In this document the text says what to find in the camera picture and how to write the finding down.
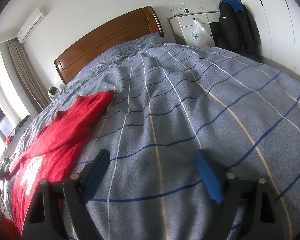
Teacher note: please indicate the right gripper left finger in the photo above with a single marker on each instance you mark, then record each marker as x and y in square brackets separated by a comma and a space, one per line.
[44, 219]

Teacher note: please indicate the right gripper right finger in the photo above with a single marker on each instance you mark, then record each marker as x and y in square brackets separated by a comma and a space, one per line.
[260, 215]

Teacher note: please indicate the red knit sweater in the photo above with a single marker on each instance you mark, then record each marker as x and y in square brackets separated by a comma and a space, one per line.
[55, 150]

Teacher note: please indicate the dark clothes on cabinet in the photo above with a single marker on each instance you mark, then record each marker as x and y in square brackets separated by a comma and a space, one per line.
[20, 124]

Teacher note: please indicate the white window-side cabinet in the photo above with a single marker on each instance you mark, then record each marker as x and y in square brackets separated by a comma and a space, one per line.
[14, 142]

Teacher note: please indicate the red item on cabinet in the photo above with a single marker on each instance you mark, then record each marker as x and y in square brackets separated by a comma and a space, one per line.
[8, 140]

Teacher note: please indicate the beige curtain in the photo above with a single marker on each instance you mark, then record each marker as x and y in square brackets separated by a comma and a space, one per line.
[29, 78]

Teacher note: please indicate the white round fan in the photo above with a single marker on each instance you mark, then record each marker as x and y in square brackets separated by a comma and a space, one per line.
[53, 92]

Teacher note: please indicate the white air conditioner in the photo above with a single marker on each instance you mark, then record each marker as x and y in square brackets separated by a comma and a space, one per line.
[31, 23]

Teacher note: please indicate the black and blue jacket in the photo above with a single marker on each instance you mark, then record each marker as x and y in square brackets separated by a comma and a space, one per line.
[239, 29]

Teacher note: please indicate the white plastic bag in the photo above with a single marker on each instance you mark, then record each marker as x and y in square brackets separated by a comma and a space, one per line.
[200, 36]

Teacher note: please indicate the white wardrobe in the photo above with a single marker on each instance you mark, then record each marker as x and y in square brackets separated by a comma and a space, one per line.
[279, 27]

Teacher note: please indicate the white nightstand dresser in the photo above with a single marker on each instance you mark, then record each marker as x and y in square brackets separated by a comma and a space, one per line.
[183, 26]

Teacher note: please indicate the brown wooden headboard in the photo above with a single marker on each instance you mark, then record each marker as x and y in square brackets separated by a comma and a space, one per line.
[129, 26]

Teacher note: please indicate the small bottle on nightstand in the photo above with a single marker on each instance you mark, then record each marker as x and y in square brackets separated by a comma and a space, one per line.
[185, 9]

